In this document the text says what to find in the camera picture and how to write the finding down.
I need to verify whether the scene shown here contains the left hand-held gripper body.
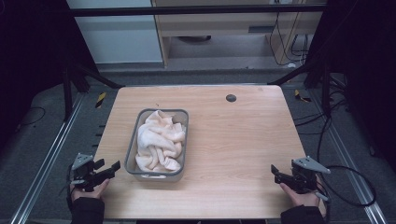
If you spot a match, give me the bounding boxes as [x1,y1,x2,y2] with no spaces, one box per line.
[69,152,106,193]

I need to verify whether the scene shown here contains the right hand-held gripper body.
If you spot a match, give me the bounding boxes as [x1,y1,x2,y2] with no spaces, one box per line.
[290,155,332,194]

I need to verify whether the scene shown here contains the person's right hand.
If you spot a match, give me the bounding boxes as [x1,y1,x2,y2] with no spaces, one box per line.
[278,175,323,208]

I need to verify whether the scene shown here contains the person's left hand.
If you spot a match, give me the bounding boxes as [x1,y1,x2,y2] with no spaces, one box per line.
[70,178,111,202]

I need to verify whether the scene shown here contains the grey plastic basket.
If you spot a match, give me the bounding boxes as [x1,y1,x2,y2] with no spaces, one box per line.
[123,107,191,183]

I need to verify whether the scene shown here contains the cream white towel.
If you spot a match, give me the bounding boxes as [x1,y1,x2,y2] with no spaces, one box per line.
[134,109,187,173]

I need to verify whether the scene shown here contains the yellow black striped tape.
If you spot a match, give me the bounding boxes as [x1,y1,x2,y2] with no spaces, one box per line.
[94,91,107,109]
[293,89,312,104]

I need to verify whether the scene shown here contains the black metal stand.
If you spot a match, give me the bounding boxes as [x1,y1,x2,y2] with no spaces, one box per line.
[267,59,348,118]
[61,60,125,123]

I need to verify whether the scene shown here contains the black curtain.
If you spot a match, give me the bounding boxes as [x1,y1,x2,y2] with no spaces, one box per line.
[0,0,98,147]
[306,0,396,172]

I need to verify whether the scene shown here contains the white cabinet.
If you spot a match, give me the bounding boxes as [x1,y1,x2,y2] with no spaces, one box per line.
[65,0,164,65]

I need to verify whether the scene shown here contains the light wooden desk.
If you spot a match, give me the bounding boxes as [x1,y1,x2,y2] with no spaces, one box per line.
[150,0,328,67]

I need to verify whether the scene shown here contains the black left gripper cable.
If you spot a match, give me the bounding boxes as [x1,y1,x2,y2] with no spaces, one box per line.
[59,163,76,213]

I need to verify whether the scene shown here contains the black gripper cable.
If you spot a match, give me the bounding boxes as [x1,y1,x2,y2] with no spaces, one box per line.
[313,115,377,208]
[59,163,76,213]

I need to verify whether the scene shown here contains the aluminium floor rail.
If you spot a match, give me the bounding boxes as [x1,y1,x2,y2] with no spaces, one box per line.
[8,92,86,224]
[309,90,390,224]

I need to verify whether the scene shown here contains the black floor cables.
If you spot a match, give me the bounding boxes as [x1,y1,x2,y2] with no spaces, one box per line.
[292,90,351,136]

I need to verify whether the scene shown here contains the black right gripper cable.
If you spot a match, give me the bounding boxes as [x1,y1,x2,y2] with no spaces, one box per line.
[313,115,377,208]

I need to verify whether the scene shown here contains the thin black floor cable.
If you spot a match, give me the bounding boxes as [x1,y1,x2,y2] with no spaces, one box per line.
[15,106,47,132]

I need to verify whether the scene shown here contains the black hanging desk cables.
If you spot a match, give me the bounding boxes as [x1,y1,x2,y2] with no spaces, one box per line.
[268,0,310,67]

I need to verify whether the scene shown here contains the black horizontal frame bar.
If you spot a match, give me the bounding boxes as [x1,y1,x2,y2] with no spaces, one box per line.
[66,3,328,18]

